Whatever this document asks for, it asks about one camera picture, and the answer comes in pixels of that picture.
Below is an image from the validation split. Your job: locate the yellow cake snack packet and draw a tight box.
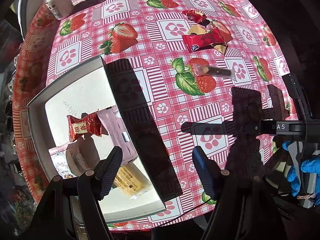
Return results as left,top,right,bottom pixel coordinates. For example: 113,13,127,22
113,163,152,199

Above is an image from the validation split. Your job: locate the red triangular snack packet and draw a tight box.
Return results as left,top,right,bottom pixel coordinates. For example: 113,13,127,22
67,112,103,142

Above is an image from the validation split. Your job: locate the pink wafer bar packet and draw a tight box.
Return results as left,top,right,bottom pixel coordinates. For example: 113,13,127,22
97,105,138,166

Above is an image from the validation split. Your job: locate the blue gloved hand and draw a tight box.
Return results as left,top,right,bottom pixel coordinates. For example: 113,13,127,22
282,141,319,209

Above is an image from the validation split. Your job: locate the white shallow box tray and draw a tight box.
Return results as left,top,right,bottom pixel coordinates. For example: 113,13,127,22
27,56,165,223

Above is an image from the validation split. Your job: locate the clear dark snack bar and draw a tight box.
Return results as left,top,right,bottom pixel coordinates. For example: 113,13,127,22
194,64,236,81

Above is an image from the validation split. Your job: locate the strawberry pattern tablecloth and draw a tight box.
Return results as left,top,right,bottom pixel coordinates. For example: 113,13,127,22
12,0,296,230

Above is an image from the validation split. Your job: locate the gold candy packet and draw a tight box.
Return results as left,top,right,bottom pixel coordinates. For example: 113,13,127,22
182,24,227,53

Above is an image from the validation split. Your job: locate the red long candy packet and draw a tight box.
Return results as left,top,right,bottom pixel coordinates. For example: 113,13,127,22
182,28,225,53

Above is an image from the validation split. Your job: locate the red twisted candy packet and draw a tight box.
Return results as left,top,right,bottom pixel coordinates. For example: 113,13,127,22
182,9,207,23

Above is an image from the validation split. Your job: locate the white small bottle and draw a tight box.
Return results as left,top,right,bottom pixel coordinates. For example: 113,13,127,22
44,0,74,20

